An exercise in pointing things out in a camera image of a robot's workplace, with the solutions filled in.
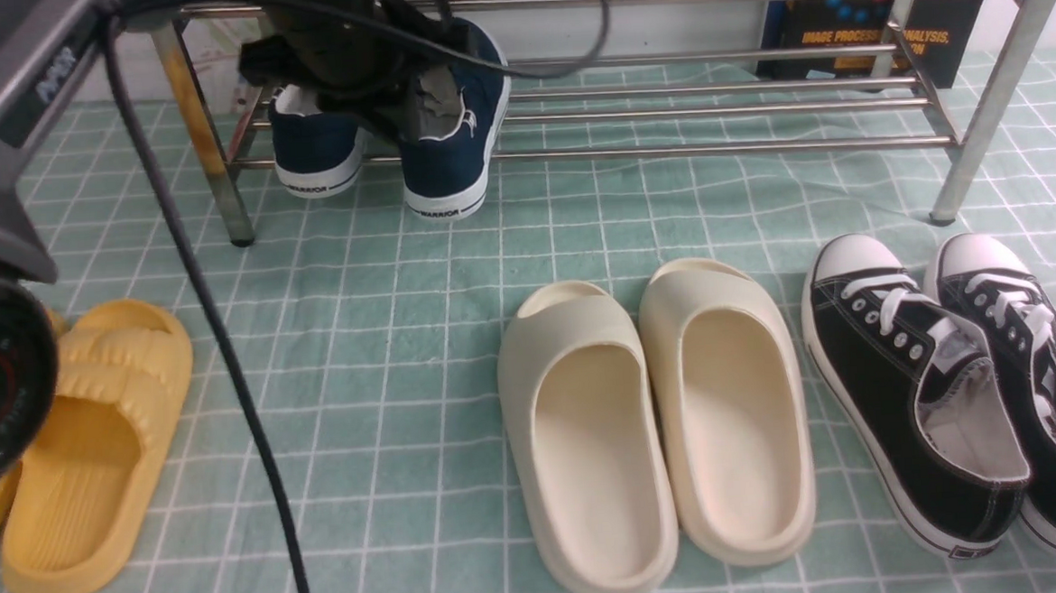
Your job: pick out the left cream slide sandal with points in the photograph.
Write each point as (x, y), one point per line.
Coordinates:
(577, 408)

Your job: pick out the black lace-up sneaker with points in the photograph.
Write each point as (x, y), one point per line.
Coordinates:
(920, 387)
(981, 279)

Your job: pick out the right yellow slide sandal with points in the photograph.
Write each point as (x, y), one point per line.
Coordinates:
(88, 479)

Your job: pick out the right cream slide sandal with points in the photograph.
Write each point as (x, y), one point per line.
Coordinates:
(728, 391)

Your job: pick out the steel shoe rack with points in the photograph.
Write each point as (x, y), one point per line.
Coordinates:
(899, 82)

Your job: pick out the green checkered tablecloth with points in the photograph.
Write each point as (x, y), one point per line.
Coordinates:
(369, 340)

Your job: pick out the navy canvas shoe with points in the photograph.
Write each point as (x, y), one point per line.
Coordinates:
(316, 155)
(453, 156)

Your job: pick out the cream slide sandal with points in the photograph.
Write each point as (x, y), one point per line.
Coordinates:
(577, 408)
(728, 391)

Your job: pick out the dark image processing book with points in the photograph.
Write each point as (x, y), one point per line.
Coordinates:
(937, 30)

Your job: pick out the right black lace-up sneaker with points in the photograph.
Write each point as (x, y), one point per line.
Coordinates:
(981, 279)

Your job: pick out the left black lace-up sneaker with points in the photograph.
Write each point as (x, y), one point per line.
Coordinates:
(920, 387)

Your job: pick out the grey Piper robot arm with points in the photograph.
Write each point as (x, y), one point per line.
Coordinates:
(47, 49)

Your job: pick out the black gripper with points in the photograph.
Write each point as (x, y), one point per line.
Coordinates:
(347, 70)

